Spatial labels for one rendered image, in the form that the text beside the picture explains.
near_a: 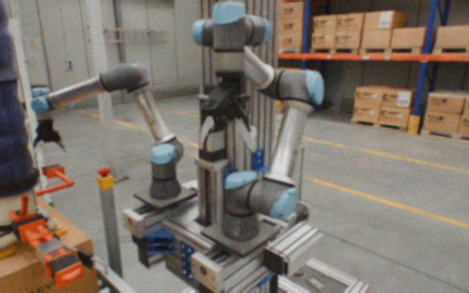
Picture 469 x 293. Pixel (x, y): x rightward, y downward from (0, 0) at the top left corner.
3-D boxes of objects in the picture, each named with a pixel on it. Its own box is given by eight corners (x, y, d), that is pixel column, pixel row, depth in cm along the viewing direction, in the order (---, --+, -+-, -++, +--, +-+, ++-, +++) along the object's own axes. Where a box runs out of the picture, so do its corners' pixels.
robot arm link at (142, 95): (161, 171, 160) (107, 69, 147) (169, 161, 175) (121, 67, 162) (183, 163, 158) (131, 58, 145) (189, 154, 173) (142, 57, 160)
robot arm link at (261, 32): (239, 18, 92) (216, 14, 83) (274, 16, 85) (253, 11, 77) (239, 47, 94) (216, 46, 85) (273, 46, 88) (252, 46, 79)
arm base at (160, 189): (169, 184, 167) (168, 166, 164) (187, 192, 157) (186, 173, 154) (143, 193, 156) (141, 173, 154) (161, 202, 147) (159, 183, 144)
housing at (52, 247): (36, 257, 106) (34, 246, 105) (58, 248, 111) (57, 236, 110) (44, 267, 102) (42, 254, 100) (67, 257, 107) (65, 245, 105)
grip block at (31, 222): (12, 234, 120) (9, 220, 118) (42, 223, 127) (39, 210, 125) (19, 243, 114) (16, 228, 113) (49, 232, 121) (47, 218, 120)
